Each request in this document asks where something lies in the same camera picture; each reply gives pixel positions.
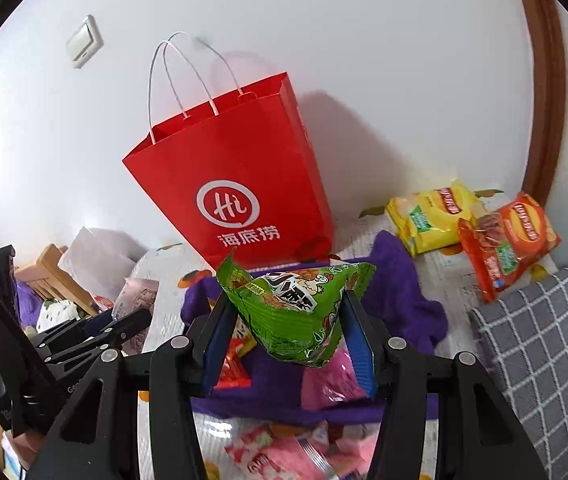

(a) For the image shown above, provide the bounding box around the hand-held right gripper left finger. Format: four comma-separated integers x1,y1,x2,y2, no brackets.
26,292,239,480

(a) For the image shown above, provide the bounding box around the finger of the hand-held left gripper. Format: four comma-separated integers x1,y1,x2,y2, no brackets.
44,308,153,368
28,308,117,348

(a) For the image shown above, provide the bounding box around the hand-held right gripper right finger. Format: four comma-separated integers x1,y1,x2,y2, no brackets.
341,287,550,480

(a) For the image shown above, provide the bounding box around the small red snack packet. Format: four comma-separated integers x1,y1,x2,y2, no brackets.
212,337,253,391

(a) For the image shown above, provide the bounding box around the pale pink pillow snack packet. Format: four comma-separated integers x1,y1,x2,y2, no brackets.
112,277,161,356

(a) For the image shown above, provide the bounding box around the yellow triangular snack packet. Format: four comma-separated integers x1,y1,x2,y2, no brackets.
234,320,258,358

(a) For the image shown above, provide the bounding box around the hot pink snack packet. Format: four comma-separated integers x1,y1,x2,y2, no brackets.
300,335,369,411

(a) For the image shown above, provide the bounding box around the green triangular snack packet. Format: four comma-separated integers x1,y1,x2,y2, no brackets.
215,251,377,369

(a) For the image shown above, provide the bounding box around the white strawberry print snack packet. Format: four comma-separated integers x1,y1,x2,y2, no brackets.
224,425,277,468

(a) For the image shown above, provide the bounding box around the white spotted plush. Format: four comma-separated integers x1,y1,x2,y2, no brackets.
36,297,82,333

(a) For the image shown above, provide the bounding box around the purple fluffy cloth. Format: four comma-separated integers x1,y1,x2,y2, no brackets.
15,280,39,328

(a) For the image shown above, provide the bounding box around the white plastic shopping bag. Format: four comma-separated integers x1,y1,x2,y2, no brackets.
58,226,149,306

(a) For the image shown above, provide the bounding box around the fruit print tablecloth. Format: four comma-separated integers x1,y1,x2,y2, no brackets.
126,190,555,480

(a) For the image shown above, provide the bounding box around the yellow chip bag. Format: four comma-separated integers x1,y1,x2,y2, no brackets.
385,178,487,258

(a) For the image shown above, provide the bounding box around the grey checked cloth pink star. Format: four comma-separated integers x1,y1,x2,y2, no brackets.
466,261,568,480

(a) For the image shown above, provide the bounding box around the orange chip bag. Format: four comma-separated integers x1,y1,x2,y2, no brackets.
456,191,562,305

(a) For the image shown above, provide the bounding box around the red paper bag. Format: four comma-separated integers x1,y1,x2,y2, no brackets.
122,31,335,272

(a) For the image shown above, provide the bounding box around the wooden furniture frame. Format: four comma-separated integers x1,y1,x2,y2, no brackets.
14,244,102,318

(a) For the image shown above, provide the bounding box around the white light switch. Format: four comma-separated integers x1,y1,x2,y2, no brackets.
66,15,104,69

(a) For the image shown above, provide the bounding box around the brown wooden door frame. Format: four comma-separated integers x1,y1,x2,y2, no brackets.
508,0,567,206

